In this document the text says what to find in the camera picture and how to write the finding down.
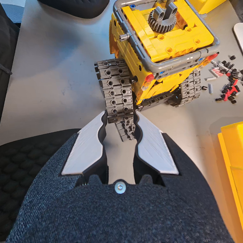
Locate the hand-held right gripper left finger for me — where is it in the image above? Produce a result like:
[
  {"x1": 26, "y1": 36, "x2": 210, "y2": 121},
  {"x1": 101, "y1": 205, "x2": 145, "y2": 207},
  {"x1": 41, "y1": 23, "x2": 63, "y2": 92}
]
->
[{"x1": 61, "y1": 111, "x2": 108, "y2": 175}]

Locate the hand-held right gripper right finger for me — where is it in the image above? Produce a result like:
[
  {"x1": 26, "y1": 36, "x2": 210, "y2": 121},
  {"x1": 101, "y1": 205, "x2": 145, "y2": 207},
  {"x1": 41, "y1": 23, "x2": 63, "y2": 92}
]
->
[{"x1": 133, "y1": 110, "x2": 179, "y2": 175}]

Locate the grey toy track chain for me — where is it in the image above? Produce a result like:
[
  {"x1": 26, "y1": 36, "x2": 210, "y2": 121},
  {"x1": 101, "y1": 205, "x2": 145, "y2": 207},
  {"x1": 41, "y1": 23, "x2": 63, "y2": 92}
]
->
[
  {"x1": 95, "y1": 59, "x2": 137, "y2": 141},
  {"x1": 179, "y1": 68, "x2": 201, "y2": 105}
]

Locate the yellow toy brick bulldozer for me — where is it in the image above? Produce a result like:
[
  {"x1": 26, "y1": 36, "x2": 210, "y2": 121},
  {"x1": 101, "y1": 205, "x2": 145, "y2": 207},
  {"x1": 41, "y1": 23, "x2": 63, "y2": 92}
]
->
[{"x1": 95, "y1": 0, "x2": 220, "y2": 124}]

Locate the yellow storage bin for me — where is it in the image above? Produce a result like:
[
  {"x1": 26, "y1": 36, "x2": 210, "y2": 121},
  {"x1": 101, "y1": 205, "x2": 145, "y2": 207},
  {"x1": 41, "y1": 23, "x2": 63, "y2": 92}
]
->
[
  {"x1": 190, "y1": 0, "x2": 228, "y2": 15},
  {"x1": 217, "y1": 122, "x2": 243, "y2": 228}
]

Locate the pile of small brick pins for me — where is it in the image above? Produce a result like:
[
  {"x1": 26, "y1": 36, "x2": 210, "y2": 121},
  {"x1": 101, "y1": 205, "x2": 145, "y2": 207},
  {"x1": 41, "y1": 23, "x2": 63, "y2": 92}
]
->
[{"x1": 203, "y1": 55, "x2": 243, "y2": 103}]

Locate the black quilted wrist rest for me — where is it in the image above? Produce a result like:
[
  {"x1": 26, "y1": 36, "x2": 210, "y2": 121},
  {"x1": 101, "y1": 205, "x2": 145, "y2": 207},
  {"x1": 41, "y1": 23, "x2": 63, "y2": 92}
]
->
[{"x1": 38, "y1": 0, "x2": 110, "y2": 19}]

